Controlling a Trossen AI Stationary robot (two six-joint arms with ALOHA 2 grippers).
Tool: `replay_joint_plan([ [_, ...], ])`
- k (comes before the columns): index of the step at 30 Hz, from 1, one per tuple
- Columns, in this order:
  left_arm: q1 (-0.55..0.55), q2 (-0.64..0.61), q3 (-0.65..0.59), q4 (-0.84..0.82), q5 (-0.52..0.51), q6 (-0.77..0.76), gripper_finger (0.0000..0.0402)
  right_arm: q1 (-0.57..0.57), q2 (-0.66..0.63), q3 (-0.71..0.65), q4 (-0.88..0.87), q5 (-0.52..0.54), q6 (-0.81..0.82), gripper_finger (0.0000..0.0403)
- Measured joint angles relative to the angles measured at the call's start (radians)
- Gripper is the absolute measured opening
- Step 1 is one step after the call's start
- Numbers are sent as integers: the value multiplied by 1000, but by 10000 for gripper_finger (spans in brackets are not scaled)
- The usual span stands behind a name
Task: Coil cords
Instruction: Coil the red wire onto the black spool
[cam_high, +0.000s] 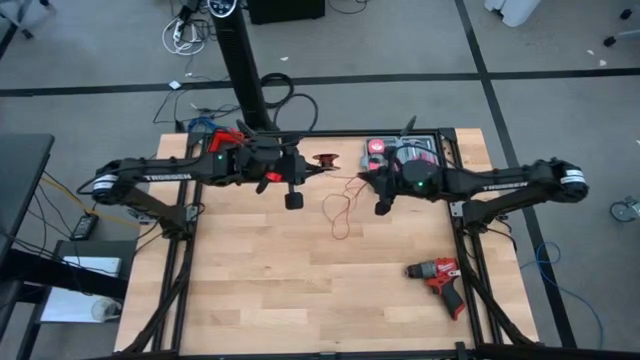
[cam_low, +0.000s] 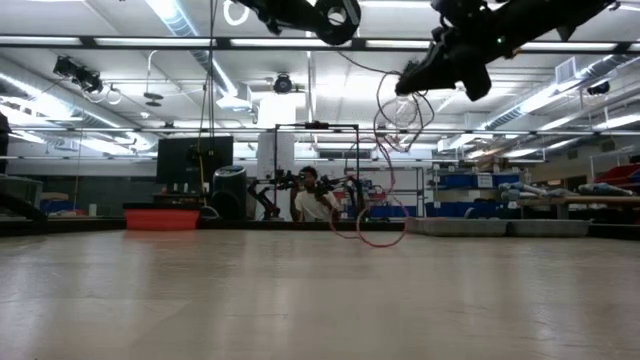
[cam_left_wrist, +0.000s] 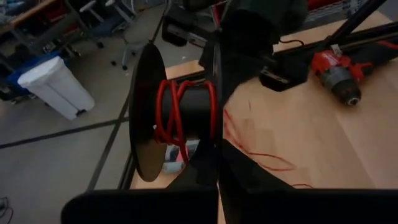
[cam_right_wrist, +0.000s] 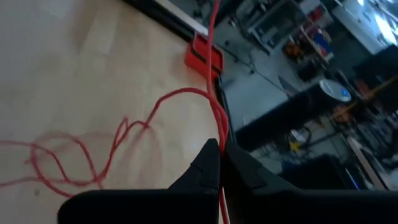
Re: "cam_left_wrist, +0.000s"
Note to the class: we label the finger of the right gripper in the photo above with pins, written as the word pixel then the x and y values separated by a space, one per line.
pixel 186 32
pixel 280 74

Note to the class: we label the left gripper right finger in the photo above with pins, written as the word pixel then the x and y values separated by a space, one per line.
pixel 311 208

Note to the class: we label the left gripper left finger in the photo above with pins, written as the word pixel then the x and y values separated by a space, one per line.
pixel 140 208

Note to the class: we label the grey office chair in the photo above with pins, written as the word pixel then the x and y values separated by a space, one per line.
pixel 133 34

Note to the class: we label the white trash bin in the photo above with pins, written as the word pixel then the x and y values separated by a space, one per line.
pixel 56 84

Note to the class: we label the blue storage bin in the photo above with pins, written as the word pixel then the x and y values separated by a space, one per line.
pixel 18 77

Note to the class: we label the black aluminium table frame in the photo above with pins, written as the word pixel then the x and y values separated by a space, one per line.
pixel 357 39

